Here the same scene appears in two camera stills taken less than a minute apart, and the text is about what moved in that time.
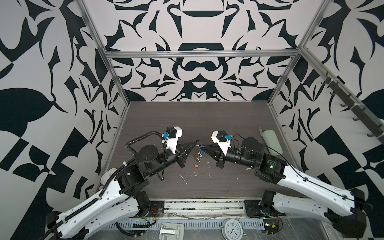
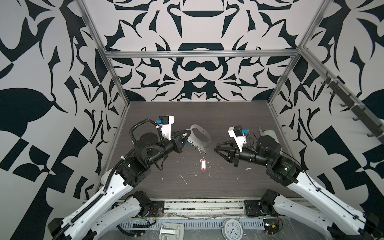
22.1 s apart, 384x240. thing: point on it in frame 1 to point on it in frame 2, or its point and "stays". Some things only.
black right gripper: [220, 155] to [235, 152]
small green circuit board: [271, 226] stays
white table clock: [232, 229] stays
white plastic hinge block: [169, 231] stays
